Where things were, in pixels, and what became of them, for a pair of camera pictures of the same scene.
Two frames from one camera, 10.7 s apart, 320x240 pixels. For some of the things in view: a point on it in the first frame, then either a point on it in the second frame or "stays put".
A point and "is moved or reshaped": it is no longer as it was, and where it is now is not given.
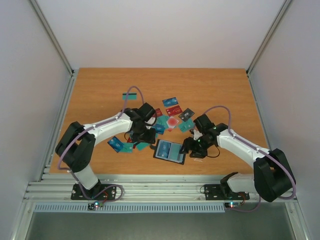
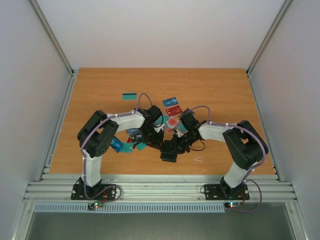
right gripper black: [191, 146] → [181, 143]
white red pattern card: [172, 122] stays put
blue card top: [170, 101] stays put
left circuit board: [92, 206] stays put
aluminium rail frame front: [139, 188] stays put
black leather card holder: [169, 151] is moved or reshaped
